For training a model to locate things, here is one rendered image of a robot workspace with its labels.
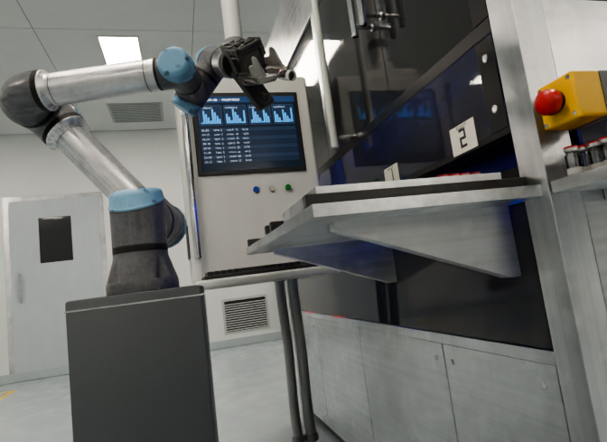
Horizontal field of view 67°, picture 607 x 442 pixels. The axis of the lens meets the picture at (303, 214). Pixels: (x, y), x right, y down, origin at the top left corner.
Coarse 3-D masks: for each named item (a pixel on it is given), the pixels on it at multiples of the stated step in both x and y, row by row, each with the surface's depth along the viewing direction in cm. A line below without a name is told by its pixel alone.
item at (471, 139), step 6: (468, 120) 94; (462, 126) 95; (468, 126) 94; (474, 126) 92; (450, 132) 100; (456, 132) 98; (462, 132) 96; (468, 132) 94; (474, 132) 92; (456, 138) 98; (468, 138) 94; (474, 138) 92; (456, 144) 98; (462, 144) 96; (468, 144) 94; (474, 144) 92; (456, 150) 98; (462, 150) 96; (468, 150) 95
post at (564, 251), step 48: (528, 0) 81; (528, 48) 79; (528, 96) 78; (528, 144) 79; (576, 192) 77; (576, 240) 75; (576, 288) 74; (576, 336) 73; (576, 384) 73; (576, 432) 74
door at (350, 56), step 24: (336, 0) 159; (336, 24) 161; (336, 48) 163; (360, 48) 143; (336, 72) 165; (360, 72) 145; (384, 72) 129; (336, 96) 167; (360, 96) 146; (384, 96) 131; (336, 120) 169; (360, 120) 148
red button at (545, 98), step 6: (546, 90) 70; (552, 90) 70; (558, 90) 70; (540, 96) 71; (546, 96) 70; (552, 96) 69; (558, 96) 69; (540, 102) 71; (546, 102) 70; (552, 102) 69; (558, 102) 69; (540, 108) 71; (546, 108) 70; (552, 108) 70; (558, 108) 70; (540, 114) 72; (546, 114) 71; (552, 114) 71
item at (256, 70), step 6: (252, 60) 99; (252, 66) 101; (258, 66) 99; (252, 72) 103; (258, 72) 100; (264, 72) 99; (258, 78) 100; (264, 78) 99; (270, 78) 98; (276, 78) 98
